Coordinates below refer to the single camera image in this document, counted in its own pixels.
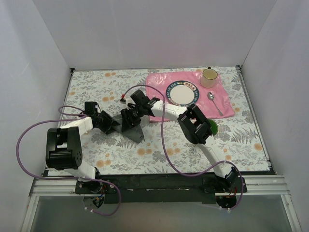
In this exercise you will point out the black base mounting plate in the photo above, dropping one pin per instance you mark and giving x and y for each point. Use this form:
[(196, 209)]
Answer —
[(163, 188)]

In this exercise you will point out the silver spoon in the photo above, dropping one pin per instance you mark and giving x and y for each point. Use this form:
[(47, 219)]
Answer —
[(211, 98)]

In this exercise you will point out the white plate blue rim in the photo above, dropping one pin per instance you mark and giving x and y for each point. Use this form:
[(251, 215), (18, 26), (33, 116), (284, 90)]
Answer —
[(182, 93)]

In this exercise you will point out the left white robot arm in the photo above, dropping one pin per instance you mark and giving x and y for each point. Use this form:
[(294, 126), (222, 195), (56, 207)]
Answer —
[(64, 148)]

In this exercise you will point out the green bowl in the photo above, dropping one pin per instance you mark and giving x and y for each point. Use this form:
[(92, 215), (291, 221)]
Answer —
[(214, 127)]

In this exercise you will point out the pink placemat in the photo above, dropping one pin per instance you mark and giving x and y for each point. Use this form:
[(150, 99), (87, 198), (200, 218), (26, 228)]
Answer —
[(158, 82)]

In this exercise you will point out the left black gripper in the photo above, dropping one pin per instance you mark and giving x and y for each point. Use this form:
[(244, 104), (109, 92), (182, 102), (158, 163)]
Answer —
[(106, 122)]

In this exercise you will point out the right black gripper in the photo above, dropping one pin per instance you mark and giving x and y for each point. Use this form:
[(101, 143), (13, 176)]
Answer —
[(130, 118)]

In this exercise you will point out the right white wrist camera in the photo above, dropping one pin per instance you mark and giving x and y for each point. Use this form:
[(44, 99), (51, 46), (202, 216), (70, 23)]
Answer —
[(124, 99)]

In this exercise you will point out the grey cloth napkin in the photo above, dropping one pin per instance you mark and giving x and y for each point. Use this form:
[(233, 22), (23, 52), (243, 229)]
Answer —
[(135, 134)]

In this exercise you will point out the aluminium frame rail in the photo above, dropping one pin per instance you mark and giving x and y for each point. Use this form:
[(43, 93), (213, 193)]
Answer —
[(256, 185)]

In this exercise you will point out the cream mug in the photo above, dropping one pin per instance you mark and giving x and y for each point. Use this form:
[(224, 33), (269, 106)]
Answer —
[(209, 77)]

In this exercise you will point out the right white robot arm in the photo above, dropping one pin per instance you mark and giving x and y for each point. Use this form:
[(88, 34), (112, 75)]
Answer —
[(195, 126)]

